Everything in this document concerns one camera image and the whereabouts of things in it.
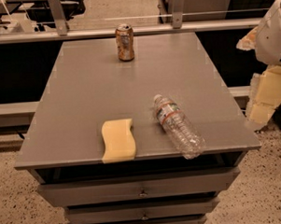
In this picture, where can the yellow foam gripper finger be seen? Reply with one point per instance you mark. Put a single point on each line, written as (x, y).
(248, 42)
(264, 97)

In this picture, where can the yellow wavy sponge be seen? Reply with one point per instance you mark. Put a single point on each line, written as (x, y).
(119, 142)

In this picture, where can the clear plastic water bottle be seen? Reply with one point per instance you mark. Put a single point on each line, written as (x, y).
(184, 135)

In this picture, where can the grey metal frame rail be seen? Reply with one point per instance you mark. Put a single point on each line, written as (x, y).
(60, 28)

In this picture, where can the grey drawer cabinet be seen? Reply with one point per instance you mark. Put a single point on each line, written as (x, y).
(89, 86)

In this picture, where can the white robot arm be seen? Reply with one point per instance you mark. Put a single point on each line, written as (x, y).
(268, 39)

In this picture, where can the orange soda can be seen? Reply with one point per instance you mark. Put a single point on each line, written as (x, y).
(124, 41)

